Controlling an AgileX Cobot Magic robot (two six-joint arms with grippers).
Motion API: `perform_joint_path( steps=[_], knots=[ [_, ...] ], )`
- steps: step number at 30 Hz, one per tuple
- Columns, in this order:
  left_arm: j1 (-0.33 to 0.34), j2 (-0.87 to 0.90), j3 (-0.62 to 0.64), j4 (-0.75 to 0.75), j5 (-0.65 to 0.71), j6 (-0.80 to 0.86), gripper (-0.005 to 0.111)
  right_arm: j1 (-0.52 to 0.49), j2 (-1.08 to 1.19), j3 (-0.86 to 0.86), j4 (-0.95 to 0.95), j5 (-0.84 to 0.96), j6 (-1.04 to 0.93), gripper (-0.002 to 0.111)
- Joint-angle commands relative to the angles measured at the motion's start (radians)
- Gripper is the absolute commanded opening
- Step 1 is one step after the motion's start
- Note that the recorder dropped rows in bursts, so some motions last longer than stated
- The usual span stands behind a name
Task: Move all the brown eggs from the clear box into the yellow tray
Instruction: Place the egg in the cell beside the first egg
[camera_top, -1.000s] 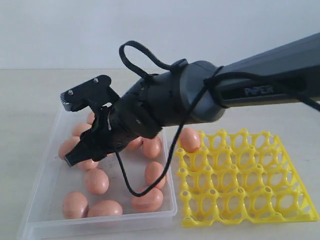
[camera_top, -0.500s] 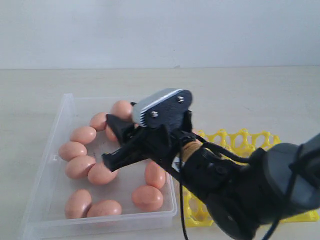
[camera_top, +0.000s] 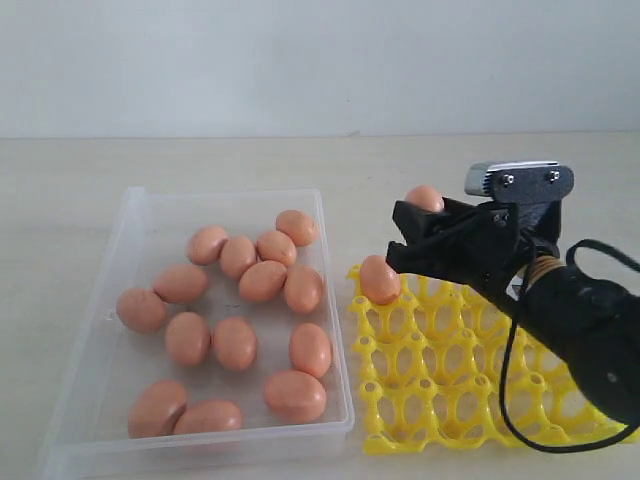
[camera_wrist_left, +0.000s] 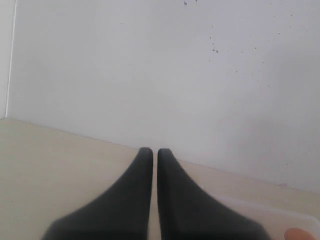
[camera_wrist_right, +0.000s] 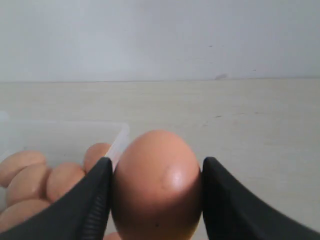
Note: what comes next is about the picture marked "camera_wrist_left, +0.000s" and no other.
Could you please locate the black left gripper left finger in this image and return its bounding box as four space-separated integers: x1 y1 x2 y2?
43 147 153 240

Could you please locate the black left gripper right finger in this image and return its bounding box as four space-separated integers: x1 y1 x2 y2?
157 148 270 240

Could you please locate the clear plastic container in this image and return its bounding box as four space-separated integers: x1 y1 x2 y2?
211 194 320 240

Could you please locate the brown egg left upper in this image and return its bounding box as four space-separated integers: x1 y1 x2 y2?
284 227 316 240

